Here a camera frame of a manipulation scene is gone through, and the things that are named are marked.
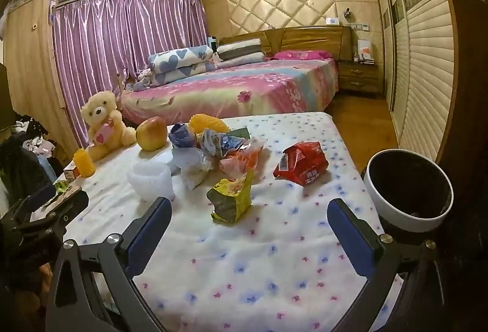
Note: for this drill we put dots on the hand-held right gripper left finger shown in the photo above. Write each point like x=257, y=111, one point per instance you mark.
x=152, y=229

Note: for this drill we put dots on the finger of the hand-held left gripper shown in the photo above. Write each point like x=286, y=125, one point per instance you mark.
x=70, y=207
x=40, y=197

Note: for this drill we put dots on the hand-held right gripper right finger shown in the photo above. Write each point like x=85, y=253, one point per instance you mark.
x=350, y=236

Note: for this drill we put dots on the white foam fruit net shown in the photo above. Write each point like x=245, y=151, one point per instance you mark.
x=150, y=181

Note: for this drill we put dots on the white trash bin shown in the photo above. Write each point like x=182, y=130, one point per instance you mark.
x=410, y=215

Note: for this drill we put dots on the pile of wrappers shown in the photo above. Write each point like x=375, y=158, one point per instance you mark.
x=192, y=169

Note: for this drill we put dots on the yellow green snack packet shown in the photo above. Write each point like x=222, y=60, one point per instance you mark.
x=230, y=200

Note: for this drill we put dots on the red snack packet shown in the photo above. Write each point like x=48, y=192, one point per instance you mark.
x=301, y=162

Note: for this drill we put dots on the blue wrapper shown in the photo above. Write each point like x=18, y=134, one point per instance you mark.
x=182, y=135

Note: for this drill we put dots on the printed paper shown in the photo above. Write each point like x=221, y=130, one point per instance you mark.
x=219, y=143

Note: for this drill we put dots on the pink orange wrapper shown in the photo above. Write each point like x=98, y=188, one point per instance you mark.
x=241, y=163

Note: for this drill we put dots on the yellow ridged plastic shell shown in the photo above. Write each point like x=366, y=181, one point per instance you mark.
x=207, y=123

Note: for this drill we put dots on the green cardboard box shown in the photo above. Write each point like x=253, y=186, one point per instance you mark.
x=240, y=132

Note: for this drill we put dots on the small white red box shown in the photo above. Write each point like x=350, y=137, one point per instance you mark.
x=69, y=171

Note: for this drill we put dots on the yellow ribbed cup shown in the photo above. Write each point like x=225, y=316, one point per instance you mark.
x=84, y=163

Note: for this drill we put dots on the pile of clothes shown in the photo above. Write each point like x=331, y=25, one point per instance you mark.
x=26, y=149

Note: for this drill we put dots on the yellow red apple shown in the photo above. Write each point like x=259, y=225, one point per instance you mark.
x=151, y=134

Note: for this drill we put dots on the cream teddy bear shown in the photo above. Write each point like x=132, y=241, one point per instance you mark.
x=101, y=111

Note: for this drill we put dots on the wooden cabinet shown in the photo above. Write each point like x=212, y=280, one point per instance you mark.
x=30, y=69

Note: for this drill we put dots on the wooden nightstand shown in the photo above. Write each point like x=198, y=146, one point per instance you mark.
x=358, y=76

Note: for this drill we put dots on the purple satin curtain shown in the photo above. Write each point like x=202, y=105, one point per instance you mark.
x=114, y=50

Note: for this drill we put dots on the bed with pink floral sheet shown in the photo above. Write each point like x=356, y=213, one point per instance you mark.
x=236, y=88

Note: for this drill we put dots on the heart-patterned pillows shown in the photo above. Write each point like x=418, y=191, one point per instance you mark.
x=179, y=63

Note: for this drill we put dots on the white orange box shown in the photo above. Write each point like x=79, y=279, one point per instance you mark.
x=364, y=50

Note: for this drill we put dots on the pink pillow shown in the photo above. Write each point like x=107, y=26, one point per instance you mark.
x=303, y=55

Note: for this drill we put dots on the white pillow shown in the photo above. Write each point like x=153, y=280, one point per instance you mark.
x=244, y=58

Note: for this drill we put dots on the louvered sliding wardrobe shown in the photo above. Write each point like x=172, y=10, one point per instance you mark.
x=419, y=50

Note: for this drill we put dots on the grey striped pillow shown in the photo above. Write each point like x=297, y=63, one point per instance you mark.
x=240, y=48

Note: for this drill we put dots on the wooden headboard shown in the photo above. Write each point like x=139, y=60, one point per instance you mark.
x=305, y=38

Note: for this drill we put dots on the white tissue box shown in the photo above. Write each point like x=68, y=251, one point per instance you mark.
x=331, y=21

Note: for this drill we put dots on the wall switch panel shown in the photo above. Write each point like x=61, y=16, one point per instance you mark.
x=360, y=26

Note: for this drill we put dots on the small dark wall figurine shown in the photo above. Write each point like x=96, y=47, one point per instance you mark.
x=347, y=13

